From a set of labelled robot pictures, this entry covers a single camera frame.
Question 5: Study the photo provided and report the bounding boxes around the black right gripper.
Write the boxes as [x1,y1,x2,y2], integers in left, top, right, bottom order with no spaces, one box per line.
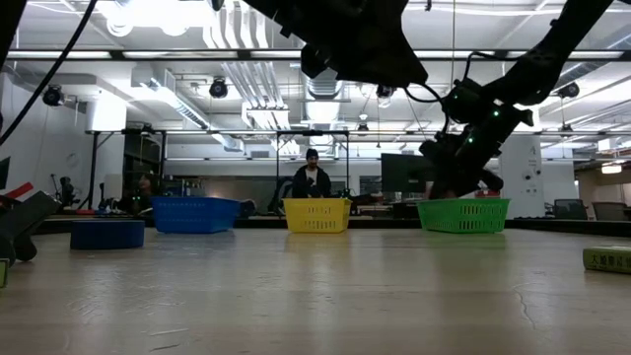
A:
[418,103,536,201]

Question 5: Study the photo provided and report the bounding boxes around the blue tape roll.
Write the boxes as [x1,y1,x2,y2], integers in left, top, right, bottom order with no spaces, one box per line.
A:
[69,219,146,251]

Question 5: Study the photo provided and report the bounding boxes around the black stapler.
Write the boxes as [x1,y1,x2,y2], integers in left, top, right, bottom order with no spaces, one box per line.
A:
[0,190,61,267]

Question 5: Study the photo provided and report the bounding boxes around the green plastic basket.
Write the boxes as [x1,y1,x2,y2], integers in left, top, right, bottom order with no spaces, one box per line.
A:
[416,197,512,235]

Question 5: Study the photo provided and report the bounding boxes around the black computer monitor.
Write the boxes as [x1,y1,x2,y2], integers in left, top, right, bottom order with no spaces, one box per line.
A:
[380,152,435,196]

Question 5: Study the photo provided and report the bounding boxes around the white building column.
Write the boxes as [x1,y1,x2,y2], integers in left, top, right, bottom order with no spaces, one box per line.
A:
[497,135,543,221]

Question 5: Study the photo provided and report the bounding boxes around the yellow plastic basket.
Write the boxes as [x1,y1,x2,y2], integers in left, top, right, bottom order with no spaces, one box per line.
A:
[283,197,354,235]

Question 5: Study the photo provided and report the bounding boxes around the standing person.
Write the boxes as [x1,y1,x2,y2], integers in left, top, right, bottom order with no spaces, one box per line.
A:
[291,148,332,200]

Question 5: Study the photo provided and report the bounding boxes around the black overhead light beam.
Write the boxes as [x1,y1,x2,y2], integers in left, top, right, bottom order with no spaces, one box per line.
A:
[7,47,631,62]

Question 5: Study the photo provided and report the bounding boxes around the blue plastic basket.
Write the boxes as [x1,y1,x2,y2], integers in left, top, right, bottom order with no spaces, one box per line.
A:
[151,196,243,235]

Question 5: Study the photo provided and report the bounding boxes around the seated person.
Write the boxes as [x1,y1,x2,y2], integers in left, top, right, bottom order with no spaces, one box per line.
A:
[117,172,160,216]

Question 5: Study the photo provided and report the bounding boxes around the silver ceiling air duct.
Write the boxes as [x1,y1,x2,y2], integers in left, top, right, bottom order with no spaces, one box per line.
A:
[303,66,354,103]

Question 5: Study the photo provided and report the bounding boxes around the black metal shelf frame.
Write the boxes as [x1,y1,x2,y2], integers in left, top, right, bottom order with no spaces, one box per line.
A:
[88,128,169,212]

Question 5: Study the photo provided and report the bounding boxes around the black cable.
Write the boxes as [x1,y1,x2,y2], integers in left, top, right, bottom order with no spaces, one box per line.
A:
[0,0,100,147]

